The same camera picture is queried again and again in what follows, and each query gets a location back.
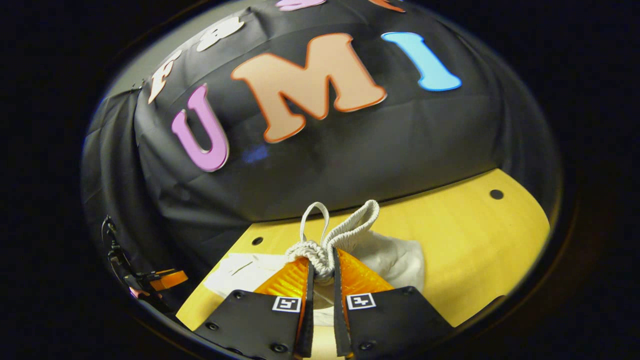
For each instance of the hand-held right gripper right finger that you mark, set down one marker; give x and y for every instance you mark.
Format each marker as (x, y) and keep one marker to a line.
(390, 320)

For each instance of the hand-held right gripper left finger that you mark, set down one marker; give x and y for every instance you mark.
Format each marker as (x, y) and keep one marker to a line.
(260, 325)

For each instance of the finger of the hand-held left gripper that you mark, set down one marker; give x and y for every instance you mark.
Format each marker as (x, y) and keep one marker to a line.
(170, 280)

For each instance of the white jeans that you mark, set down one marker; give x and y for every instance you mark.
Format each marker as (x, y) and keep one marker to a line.
(395, 260)

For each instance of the black backdrop cloth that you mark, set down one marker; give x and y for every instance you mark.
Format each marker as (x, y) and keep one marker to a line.
(350, 160)

